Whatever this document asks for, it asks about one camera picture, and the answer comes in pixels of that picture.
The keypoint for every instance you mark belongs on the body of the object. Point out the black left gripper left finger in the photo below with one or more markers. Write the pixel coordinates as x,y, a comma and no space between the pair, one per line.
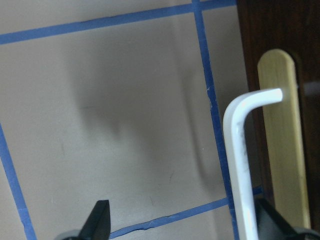
96,227

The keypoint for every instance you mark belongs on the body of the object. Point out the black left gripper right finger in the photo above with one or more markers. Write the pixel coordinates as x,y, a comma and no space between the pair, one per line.
272,226

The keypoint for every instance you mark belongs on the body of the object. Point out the wooden drawer with white handle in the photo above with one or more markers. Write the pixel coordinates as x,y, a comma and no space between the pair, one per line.
281,47

